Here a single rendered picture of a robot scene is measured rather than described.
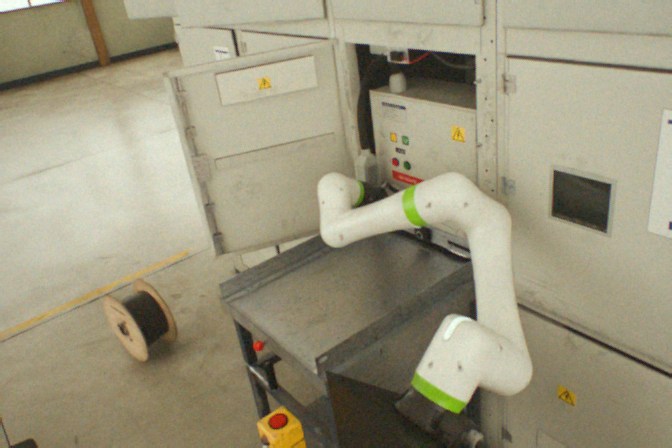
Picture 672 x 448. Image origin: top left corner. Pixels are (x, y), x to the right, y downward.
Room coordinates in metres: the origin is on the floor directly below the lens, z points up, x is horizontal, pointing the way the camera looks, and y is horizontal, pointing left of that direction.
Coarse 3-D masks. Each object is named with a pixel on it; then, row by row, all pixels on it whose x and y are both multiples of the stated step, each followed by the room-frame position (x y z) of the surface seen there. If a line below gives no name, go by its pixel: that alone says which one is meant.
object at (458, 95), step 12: (408, 84) 2.09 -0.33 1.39; (420, 84) 2.06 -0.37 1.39; (432, 84) 2.04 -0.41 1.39; (444, 84) 2.02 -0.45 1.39; (456, 84) 1.99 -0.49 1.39; (468, 84) 1.97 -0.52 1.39; (396, 96) 1.95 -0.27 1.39; (408, 96) 1.92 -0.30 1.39; (420, 96) 1.91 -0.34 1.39; (432, 96) 1.89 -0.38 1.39; (444, 96) 1.87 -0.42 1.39; (456, 96) 1.85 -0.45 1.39; (468, 96) 1.83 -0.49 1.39; (468, 108) 1.70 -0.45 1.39
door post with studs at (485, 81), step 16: (480, 64) 1.61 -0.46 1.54; (480, 80) 1.60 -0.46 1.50; (480, 96) 1.61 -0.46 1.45; (480, 112) 1.61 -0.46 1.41; (480, 128) 1.61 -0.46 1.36; (480, 144) 1.60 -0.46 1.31; (480, 160) 1.61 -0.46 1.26; (480, 176) 1.61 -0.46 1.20; (496, 400) 1.56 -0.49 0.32; (496, 416) 1.56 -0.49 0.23; (496, 432) 1.56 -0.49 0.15
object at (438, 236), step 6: (432, 228) 1.83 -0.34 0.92; (432, 234) 1.83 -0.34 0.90; (438, 234) 1.81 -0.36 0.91; (444, 234) 1.78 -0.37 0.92; (450, 234) 1.77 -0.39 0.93; (432, 240) 1.83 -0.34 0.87; (438, 240) 1.81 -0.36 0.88; (444, 240) 1.78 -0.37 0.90; (450, 240) 1.76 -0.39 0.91; (456, 240) 1.74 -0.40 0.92; (462, 240) 1.72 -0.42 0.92; (444, 246) 1.78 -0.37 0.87; (456, 246) 1.74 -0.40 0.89; (462, 246) 1.72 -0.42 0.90; (468, 246) 1.69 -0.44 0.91; (462, 252) 1.72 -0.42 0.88; (468, 252) 1.69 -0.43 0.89
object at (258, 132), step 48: (288, 48) 2.08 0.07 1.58; (336, 48) 2.11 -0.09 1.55; (192, 96) 2.02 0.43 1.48; (240, 96) 2.03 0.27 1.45; (288, 96) 2.10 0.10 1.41; (336, 96) 2.14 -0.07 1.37; (192, 144) 2.01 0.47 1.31; (240, 144) 2.05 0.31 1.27; (288, 144) 2.07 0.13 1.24; (336, 144) 2.13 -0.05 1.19; (240, 192) 2.04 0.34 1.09; (288, 192) 2.08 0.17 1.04; (240, 240) 2.03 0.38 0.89; (288, 240) 2.05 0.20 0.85
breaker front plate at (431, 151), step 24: (384, 96) 2.01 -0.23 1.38; (384, 120) 2.02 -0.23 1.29; (408, 120) 1.91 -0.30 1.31; (432, 120) 1.82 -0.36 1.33; (456, 120) 1.74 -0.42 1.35; (384, 144) 2.03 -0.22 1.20; (432, 144) 1.83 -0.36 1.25; (456, 144) 1.74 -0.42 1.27; (384, 168) 2.04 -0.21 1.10; (432, 168) 1.83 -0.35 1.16; (456, 168) 1.74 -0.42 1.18
